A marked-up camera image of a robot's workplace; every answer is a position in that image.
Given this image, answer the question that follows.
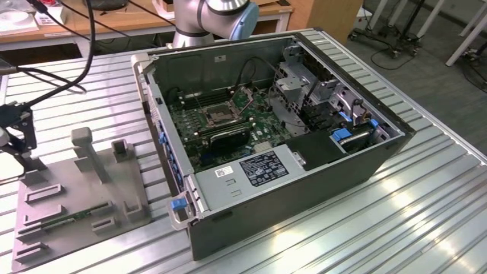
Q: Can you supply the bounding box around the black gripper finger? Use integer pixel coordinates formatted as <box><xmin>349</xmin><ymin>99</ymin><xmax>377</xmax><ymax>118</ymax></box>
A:
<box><xmin>6</xmin><ymin>114</ymin><xmax>38</xmax><ymax>172</ymax></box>

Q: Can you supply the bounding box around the black RAM slot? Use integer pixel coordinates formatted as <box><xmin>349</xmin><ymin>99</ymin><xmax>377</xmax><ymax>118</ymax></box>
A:
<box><xmin>184</xmin><ymin>93</ymin><xmax>233</xmax><ymax>108</ymax></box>
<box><xmin>196</xmin><ymin>124</ymin><xmax>248</xmax><ymax>135</ymax></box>

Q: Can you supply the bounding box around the CPU socket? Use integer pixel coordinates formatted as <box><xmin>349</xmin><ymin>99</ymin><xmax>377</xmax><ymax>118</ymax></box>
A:
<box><xmin>202</xmin><ymin>104</ymin><xmax>244</xmax><ymax>129</ymax></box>

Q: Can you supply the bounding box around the grey parts rack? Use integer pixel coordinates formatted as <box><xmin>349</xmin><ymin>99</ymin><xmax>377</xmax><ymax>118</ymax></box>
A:
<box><xmin>9</xmin><ymin>127</ymin><xmax>153</xmax><ymax>272</ymax></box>

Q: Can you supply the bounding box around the green RAM stick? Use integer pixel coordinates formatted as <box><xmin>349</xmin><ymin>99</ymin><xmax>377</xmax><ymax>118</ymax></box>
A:
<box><xmin>40</xmin><ymin>209</ymin><xmax>96</xmax><ymax>229</ymax></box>

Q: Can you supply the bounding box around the white round dish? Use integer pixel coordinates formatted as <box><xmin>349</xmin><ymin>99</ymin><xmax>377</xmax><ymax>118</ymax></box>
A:
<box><xmin>0</xmin><ymin>10</ymin><xmax>38</xmax><ymax>33</ymax></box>

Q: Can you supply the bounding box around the black monitor base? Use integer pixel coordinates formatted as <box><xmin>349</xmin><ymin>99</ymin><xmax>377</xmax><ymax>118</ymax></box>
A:
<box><xmin>81</xmin><ymin>0</ymin><xmax>126</xmax><ymax>11</ymax></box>

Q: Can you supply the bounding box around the wooden desk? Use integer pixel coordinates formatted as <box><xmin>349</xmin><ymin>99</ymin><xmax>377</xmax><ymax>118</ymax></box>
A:
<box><xmin>0</xmin><ymin>0</ymin><xmax>296</xmax><ymax>58</ymax></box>

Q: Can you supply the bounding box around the black graphics card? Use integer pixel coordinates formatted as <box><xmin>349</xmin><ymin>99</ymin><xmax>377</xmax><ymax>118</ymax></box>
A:
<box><xmin>208</xmin><ymin>127</ymin><xmax>252</xmax><ymax>154</ymax></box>

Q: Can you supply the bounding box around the grey power supply unit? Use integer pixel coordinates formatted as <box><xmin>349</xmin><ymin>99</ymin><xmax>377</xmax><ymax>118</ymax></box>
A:
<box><xmin>186</xmin><ymin>143</ymin><xmax>306</xmax><ymax>219</ymax></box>

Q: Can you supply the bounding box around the metal socket cover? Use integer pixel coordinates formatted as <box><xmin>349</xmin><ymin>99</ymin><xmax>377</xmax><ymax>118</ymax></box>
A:
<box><xmin>229</xmin><ymin>86</ymin><xmax>260</xmax><ymax>112</ymax></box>

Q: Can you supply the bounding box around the green motherboard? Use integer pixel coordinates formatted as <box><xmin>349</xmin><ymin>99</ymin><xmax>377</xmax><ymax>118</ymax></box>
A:
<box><xmin>166</xmin><ymin>88</ymin><xmax>301</xmax><ymax>169</ymax></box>

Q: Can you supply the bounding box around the silver drive cage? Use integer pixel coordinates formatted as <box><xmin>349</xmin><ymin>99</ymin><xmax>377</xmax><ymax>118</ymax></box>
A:
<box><xmin>272</xmin><ymin>61</ymin><xmax>318</xmax><ymax>115</ymax></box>

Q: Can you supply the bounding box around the black open PC case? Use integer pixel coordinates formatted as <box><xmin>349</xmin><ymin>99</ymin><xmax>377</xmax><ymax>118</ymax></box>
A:
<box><xmin>130</xmin><ymin>30</ymin><xmax>416</xmax><ymax>261</ymax></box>

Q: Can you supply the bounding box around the black plastic shroud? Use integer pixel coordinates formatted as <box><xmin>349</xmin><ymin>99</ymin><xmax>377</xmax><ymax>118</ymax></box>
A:
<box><xmin>284</xmin><ymin>131</ymin><xmax>348</xmax><ymax>172</ymax></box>

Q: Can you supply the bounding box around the wooden cabinet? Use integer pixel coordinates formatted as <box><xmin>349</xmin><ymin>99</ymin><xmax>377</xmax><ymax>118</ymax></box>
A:
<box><xmin>288</xmin><ymin>0</ymin><xmax>361</xmax><ymax>45</ymax></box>

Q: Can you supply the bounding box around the black wheeled trolley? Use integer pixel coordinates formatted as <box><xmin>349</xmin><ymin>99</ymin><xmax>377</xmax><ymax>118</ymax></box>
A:
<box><xmin>348</xmin><ymin>0</ymin><xmax>433</xmax><ymax>59</ymax></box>

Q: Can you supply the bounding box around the thin black cable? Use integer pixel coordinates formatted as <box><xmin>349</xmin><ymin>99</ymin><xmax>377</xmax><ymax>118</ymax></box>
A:
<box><xmin>0</xmin><ymin>65</ymin><xmax>88</xmax><ymax>94</ymax></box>

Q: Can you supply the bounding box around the thick black gripper cable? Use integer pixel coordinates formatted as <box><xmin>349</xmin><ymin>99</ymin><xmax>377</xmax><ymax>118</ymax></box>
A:
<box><xmin>28</xmin><ymin>0</ymin><xmax>96</xmax><ymax>108</ymax></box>

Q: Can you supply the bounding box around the black wire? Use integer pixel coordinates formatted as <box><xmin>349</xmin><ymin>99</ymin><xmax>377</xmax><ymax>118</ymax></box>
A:
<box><xmin>233</xmin><ymin>56</ymin><xmax>284</xmax><ymax>86</ymax></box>

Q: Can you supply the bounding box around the white table frame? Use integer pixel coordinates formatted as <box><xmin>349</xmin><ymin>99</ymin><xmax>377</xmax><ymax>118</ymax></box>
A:
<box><xmin>444</xmin><ymin>0</ymin><xmax>487</xmax><ymax>67</ymax></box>

